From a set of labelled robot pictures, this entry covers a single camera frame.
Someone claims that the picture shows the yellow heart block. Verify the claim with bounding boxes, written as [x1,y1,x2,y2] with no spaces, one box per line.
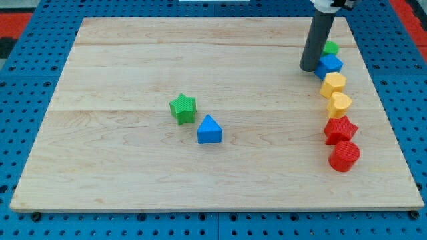
[326,92,352,119]

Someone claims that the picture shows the yellow hexagon block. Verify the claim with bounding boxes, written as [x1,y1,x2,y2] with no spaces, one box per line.
[320,72,346,99]

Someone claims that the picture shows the green star block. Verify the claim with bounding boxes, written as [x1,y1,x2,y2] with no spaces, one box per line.
[169,93,197,125]

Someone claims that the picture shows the blue cube block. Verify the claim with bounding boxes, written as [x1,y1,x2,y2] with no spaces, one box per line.
[314,54,343,80]

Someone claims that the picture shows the green circle block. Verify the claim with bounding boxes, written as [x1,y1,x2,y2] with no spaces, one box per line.
[322,41,340,56]

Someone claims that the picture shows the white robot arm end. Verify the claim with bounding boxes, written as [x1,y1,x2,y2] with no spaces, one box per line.
[310,0,361,14]

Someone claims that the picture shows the red star block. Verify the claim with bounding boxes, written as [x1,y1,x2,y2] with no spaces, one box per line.
[324,116,358,145]

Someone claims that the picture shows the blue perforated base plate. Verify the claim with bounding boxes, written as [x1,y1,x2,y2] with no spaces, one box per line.
[1,0,426,239]

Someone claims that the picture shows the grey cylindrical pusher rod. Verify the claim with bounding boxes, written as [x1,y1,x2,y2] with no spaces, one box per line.
[300,10,336,72]

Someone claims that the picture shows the red cylinder block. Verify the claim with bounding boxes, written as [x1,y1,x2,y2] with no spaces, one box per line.
[328,141,360,172]

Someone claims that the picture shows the blue triangle block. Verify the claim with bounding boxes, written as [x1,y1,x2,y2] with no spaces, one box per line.
[197,115,222,144]

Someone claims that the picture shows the light wooden board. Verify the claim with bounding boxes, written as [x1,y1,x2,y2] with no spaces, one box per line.
[10,17,424,213]

